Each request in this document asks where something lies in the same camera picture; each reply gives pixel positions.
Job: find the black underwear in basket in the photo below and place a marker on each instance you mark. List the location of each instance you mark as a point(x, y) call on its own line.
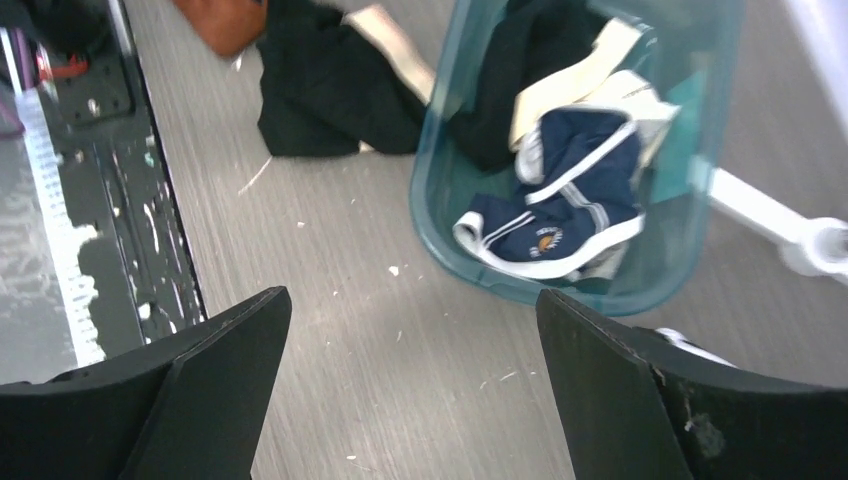
point(533, 40)

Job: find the teal plastic basket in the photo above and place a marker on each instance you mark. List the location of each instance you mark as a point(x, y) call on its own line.
point(688, 52)

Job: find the white clothes rack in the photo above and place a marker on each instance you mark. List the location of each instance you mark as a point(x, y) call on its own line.
point(784, 175)

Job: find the brown towel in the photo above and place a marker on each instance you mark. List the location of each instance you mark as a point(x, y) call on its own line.
point(227, 27)

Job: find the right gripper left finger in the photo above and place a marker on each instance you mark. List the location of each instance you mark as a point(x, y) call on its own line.
point(188, 406)

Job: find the white black underwear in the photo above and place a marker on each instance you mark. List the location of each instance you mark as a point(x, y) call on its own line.
point(678, 340)

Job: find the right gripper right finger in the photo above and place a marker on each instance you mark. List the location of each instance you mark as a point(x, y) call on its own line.
point(632, 406)

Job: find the black underwear beige waistband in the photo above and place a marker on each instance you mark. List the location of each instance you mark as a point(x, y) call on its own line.
point(338, 83)

